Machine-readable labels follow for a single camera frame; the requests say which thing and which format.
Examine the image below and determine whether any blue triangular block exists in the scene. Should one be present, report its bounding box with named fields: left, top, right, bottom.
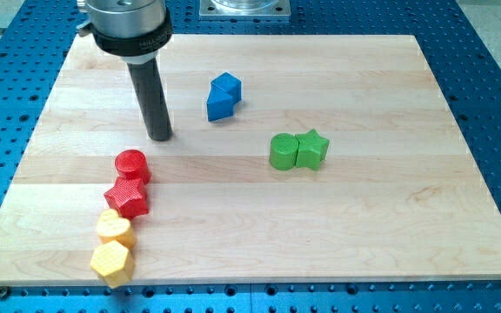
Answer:
left=206, top=87, right=235, bottom=122

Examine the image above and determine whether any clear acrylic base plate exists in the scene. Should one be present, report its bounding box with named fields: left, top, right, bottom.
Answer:
left=199, top=0, right=291, bottom=19

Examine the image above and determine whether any yellow hexagon block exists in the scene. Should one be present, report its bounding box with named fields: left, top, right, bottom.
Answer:
left=90, top=240, right=135, bottom=289

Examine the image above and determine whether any light wooden board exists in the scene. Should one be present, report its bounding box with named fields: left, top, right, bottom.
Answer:
left=0, top=34, right=501, bottom=286

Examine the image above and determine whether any blue perforated metal table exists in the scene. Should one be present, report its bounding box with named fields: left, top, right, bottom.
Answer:
left=0, top=1, right=501, bottom=312

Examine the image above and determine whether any yellow heart block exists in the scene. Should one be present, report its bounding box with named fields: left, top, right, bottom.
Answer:
left=96, top=209, right=137, bottom=249

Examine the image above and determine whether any left board clamp screw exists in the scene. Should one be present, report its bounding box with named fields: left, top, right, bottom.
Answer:
left=0, top=286, right=11, bottom=300

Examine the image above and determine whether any blue cube block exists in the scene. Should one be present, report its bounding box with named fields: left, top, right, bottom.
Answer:
left=210, top=72, right=242, bottom=103

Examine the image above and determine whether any green star block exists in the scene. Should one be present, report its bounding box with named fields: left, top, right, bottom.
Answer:
left=296, top=129, right=330, bottom=170

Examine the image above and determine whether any red star block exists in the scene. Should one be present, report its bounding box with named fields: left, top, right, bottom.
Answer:
left=104, top=177, right=149, bottom=220

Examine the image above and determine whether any green cylinder block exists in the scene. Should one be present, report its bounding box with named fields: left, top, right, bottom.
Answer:
left=269, top=133, right=299, bottom=170

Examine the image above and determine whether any red cylinder block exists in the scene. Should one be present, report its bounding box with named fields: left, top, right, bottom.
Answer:
left=114, top=150, right=151, bottom=184

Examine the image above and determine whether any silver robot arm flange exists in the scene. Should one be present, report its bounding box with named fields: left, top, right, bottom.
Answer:
left=77, top=0, right=173, bottom=65

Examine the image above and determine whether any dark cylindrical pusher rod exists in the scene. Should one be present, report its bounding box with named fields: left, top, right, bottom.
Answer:
left=127, top=59, right=172, bottom=142

